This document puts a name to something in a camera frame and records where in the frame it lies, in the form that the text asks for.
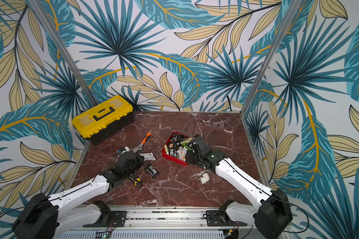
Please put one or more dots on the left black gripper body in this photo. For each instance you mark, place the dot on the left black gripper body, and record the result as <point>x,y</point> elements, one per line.
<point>137,163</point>

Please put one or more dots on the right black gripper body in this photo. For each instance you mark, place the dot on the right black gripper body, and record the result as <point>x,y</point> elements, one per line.
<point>196,148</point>

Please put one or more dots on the white cookie packet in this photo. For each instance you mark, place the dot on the white cookie packet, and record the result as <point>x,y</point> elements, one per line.
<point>148,156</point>

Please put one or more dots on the black cookie packet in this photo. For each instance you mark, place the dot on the black cookie packet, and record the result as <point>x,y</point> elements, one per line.
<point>151,171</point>

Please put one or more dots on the red storage box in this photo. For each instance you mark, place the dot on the red storage box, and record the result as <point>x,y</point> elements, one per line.
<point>174,151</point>

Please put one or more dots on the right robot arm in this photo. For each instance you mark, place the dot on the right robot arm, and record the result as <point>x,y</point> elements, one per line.
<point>270,210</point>

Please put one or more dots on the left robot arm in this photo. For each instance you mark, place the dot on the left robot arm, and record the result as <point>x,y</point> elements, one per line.
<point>45,217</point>

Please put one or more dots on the white pipe elbow fitting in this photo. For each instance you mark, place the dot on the white pipe elbow fitting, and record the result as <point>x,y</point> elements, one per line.
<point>204,178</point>

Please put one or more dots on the green snack packet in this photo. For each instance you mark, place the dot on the green snack packet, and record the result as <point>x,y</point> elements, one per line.
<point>187,143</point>

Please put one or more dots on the yellow black utility knife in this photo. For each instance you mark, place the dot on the yellow black utility knife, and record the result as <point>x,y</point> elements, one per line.
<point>136,181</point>

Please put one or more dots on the yellow black toolbox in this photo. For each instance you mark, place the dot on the yellow black toolbox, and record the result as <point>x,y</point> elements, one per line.
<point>104,120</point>

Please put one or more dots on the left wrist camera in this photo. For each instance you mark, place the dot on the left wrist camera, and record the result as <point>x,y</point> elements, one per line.
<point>123,150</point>

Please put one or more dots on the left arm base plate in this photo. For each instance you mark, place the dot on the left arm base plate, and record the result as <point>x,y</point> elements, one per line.
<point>108,218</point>

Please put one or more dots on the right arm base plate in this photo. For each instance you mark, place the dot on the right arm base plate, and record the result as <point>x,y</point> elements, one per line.
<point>219,217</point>

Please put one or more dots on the aluminium front rail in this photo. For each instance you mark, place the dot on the aluminium front rail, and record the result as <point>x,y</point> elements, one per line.
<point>166,221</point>

